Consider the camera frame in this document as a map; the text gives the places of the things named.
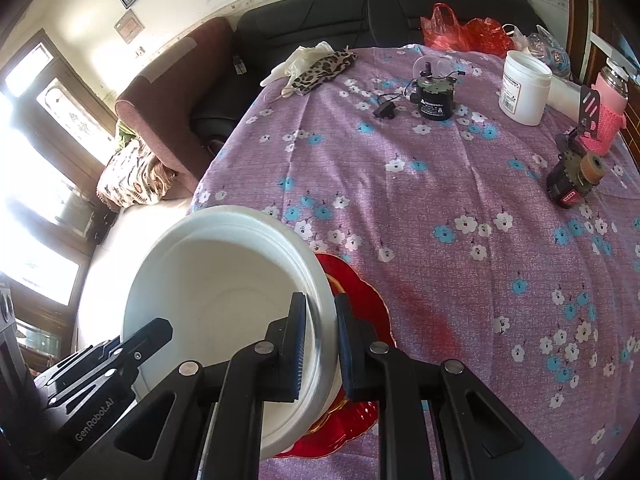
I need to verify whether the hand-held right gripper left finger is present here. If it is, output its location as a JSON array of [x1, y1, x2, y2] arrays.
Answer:
[[57, 292, 308, 480]]

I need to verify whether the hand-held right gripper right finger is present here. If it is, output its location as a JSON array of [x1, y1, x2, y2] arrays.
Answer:
[[334, 292, 576, 480]]

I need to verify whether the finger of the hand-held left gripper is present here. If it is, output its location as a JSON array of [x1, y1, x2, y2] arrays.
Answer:
[[34, 339, 121, 387], [47, 317, 174, 408]]

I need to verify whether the red gold-rimmed glass plate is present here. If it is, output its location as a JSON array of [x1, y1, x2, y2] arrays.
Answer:
[[272, 253, 396, 460]]

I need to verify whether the white disposable bowl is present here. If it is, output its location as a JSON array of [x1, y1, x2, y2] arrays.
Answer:
[[121, 205, 341, 461]]

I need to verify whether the printed blanket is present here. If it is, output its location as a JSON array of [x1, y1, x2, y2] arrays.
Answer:
[[96, 137, 176, 209]]

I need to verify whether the purple floral tablecloth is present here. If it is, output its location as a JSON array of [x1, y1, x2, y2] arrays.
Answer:
[[187, 44, 640, 480]]

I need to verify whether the brown armchair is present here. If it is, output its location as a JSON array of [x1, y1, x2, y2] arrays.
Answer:
[[115, 16, 236, 198]]

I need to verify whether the wooden glass door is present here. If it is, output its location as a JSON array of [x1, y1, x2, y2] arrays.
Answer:
[[0, 27, 121, 321]]

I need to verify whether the black electric motor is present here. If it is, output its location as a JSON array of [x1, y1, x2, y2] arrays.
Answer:
[[411, 62, 468, 121]]

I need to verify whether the leopard print cloth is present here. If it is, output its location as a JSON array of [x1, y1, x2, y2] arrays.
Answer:
[[287, 47, 358, 96]]

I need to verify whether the white rubber glove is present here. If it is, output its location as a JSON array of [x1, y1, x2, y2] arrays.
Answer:
[[260, 41, 333, 88]]

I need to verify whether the clear plastic dome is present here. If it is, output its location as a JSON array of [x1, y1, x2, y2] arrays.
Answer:
[[412, 55, 454, 83]]

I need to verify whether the white plastic jar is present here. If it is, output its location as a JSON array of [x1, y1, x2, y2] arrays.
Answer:
[[499, 50, 553, 127]]

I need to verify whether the black leather sofa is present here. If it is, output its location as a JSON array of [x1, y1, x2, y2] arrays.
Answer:
[[190, 0, 551, 146]]

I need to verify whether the red plastic bag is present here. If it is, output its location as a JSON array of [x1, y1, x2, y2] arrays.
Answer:
[[420, 2, 516, 56]]

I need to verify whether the pink knit-sleeved bottle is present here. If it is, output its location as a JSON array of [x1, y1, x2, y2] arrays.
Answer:
[[582, 57, 631, 156]]

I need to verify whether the clear plastic bag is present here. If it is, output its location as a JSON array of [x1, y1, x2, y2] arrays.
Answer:
[[502, 24, 573, 81]]

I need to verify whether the wooden cabinet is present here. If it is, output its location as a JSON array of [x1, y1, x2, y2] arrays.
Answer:
[[567, 0, 640, 101]]

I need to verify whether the thin black cable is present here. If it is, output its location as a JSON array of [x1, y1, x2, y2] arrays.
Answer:
[[375, 90, 416, 111]]

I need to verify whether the black cordless power tool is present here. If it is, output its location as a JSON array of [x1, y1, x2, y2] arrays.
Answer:
[[546, 84, 610, 210]]

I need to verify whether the square wall plate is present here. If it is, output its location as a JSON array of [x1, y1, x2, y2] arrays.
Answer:
[[114, 10, 146, 43]]

